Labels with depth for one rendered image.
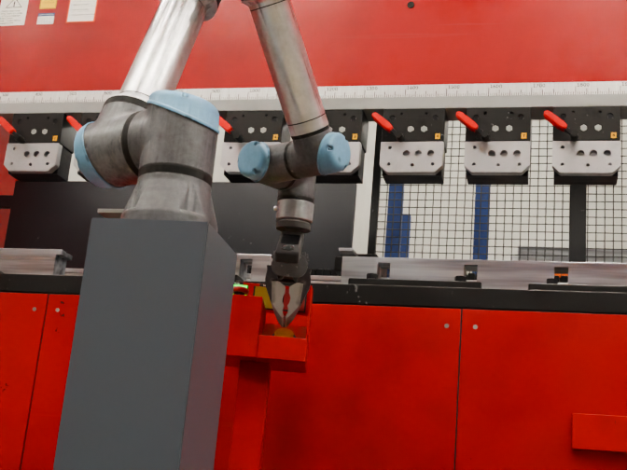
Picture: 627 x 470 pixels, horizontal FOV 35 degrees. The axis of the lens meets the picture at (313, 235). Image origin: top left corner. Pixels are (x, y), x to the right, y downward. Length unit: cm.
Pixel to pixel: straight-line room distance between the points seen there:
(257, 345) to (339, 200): 110
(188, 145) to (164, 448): 46
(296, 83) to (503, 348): 71
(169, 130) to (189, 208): 13
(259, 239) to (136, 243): 152
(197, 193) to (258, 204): 149
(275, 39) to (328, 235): 119
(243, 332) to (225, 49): 93
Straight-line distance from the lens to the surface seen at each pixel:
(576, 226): 307
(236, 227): 298
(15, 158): 270
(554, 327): 210
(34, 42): 283
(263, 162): 189
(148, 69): 172
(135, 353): 141
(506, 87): 240
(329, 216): 292
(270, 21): 181
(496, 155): 233
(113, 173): 163
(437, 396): 209
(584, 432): 205
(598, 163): 232
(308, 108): 182
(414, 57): 246
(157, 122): 154
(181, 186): 149
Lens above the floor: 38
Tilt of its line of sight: 16 degrees up
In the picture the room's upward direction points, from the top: 5 degrees clockwise
